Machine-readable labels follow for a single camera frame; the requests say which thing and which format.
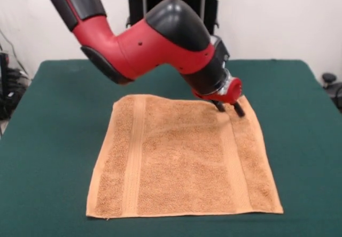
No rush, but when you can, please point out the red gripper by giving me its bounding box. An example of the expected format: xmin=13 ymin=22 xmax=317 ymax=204
xmin=193 ymin=77 xmax=246 ymax=118

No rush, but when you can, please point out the black electronics box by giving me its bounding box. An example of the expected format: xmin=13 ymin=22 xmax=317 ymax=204
xmin=0 ymin=51 xmax=10 ymax=120

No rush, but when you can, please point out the black cable bundle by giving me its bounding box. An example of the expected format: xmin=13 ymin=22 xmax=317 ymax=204
xmin=6 ymin=68 xmax=30 ymax=98

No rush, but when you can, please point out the dark green table cloth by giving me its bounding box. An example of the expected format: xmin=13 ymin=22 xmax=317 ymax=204
xmin=0 ymin=59 xmax=342 ymax=237

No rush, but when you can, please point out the grey wall cable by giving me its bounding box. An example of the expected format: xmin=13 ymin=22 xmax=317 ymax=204
xmin=0 ymin=29 xmax=27 ymax=74

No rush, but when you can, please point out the black round knob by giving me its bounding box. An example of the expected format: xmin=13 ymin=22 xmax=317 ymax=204
xmin=322 ymin=73 xmax=338 ymax=88

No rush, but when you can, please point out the orange terry towel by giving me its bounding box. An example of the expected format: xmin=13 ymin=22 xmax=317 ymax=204
xmin=85 ymin=94 xmax=284 ymax=219

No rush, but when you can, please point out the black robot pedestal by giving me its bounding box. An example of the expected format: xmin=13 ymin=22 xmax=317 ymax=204
xmin=116 ymin=0 xmax=231 ymax=37

